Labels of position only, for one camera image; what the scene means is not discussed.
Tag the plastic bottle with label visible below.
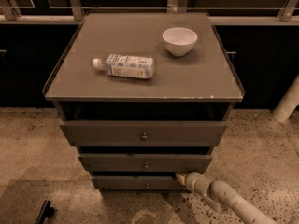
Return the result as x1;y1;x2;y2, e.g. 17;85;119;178
92;54;154;79

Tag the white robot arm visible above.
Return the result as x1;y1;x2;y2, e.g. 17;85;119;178
176;172;277;224

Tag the grey top drawer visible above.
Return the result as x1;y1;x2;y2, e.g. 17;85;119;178
60;120;227;147

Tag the black object on floor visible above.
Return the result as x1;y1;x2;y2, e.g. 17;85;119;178
35;200;54;224

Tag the white pipe at right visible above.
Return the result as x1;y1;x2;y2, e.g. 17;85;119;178
273;75;299;123

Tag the grey middle drawer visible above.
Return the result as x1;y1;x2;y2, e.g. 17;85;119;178
78;154;211;173

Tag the white ceramic bowl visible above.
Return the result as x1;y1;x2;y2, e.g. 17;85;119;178
162;27;198;57

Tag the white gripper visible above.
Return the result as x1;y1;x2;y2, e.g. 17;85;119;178
176;172;209;194

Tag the grey drawer cabinet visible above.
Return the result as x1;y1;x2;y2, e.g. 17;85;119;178
44;13;244;179

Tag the grey drawer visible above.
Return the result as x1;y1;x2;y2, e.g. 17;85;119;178
92;176;187;191
78;154;211;173
60;120;227;147

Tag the grey bottom drawer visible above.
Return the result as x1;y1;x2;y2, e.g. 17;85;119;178
92;176;187;191

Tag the metal railing frame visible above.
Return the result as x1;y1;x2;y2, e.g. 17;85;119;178
0;0;299;26

